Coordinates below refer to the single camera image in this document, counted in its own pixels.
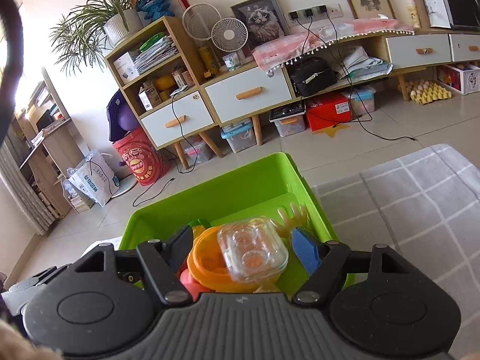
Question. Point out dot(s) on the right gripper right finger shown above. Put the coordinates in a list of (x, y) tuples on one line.
[(325, 264)]

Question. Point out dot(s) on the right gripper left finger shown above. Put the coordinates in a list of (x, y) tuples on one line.
[(161, 260)]

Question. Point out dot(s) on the clear plastic case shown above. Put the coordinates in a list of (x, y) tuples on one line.
[(253, 251)]

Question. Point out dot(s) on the orange toy pot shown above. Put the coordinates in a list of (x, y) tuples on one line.
[(207, 266)]

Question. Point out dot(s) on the pink toy piece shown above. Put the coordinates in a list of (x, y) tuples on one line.
[(192, 285)]

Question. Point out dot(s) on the green plastic bin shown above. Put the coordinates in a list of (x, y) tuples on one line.
[(252, 190)]

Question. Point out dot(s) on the red snack bucket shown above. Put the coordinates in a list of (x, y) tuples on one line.
[(141, 157)]

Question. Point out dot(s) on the grey checked table cloth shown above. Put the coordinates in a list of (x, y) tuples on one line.
[(426, 206)]

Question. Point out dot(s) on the white paper shopping bag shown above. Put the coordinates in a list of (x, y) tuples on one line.
[(93, 177)]

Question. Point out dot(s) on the yellow star floor sticker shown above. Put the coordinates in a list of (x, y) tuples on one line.
[(331, 130)]

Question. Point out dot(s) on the clear storage box black lid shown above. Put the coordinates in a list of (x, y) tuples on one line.
[(288, 119)]

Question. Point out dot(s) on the red cardboard box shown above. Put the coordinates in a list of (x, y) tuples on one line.
[(326, 110)]

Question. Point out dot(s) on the blue lid storage box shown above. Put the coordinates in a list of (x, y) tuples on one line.
[(240, 135)]

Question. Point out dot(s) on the wooden side desk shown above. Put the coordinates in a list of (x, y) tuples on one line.
[(39, 149)]

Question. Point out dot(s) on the black bag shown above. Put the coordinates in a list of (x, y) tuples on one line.
[(311, 75)]

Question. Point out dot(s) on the yellow egg tray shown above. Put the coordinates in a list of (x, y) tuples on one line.
[(426, 91)]

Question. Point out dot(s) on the wooden shelf cabinet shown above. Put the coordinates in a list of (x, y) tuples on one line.
[(160, 73)]

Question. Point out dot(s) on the pink checked cloth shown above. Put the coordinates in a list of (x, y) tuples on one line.
[(279, 52)]

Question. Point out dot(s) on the white colourful toy box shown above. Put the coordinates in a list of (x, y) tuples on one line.
[(462, 77)]

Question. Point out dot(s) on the small white desk fan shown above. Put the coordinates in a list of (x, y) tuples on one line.
[(229, 35)]

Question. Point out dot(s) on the potted spider plant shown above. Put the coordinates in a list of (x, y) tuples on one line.
[(79, 39)]

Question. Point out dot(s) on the white round fan guard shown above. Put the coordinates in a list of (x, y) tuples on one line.
[(199, 19)]

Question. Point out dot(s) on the framed cat picture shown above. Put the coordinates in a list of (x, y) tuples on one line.
[(264, 20)]

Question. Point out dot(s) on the blue stitch plush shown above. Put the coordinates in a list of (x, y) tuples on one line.
[(154, 9)]

